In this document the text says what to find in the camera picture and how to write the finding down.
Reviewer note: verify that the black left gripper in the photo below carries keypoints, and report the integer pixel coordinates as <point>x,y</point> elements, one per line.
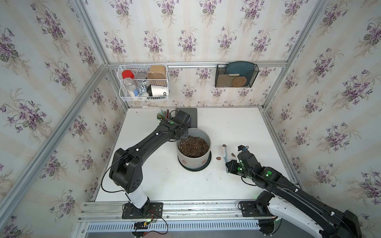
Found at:
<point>186,131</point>

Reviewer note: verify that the white ceramic pot with soil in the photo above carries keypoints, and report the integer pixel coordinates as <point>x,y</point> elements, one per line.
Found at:
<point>196,145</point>

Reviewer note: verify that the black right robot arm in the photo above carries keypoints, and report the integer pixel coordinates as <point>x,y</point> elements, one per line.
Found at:
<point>282,199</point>

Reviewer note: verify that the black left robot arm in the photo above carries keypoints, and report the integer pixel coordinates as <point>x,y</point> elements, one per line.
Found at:
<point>126,168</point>

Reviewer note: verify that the dark green pot saucer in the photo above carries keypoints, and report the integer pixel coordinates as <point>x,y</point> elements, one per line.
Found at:
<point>202,162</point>

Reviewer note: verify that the dark grey mat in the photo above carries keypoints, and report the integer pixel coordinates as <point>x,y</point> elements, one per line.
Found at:
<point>193,114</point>

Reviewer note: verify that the green pen holder cup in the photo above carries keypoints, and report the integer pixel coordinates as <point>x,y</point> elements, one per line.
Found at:
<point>163,114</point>

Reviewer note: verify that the white black cup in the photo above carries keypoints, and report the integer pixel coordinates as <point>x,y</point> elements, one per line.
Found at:
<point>157,91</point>

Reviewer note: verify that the clear plastic bottle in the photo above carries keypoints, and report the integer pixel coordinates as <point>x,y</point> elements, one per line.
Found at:
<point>130,87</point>

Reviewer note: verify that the round cork coaster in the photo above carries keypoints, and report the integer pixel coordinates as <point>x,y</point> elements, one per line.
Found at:
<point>239,81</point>

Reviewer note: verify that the red lidded jar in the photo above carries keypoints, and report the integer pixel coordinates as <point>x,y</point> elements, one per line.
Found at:
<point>128,74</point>

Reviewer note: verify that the teal plate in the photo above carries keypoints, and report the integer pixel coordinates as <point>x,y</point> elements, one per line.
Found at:
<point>242,68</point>

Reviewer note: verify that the small circuit board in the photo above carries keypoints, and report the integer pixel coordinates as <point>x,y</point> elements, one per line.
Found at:
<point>141,225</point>

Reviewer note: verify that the white wire wall basket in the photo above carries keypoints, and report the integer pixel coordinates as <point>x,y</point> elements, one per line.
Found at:
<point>142,82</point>

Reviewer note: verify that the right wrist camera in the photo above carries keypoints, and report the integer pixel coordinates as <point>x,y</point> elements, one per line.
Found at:
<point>242,148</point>

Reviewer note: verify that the black mesh wall organizer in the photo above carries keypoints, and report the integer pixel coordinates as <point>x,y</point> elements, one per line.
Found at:
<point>223,80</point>

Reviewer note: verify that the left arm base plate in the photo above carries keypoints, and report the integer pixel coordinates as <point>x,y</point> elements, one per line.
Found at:
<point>147,211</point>

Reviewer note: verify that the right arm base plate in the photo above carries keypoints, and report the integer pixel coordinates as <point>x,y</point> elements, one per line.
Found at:
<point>252,209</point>

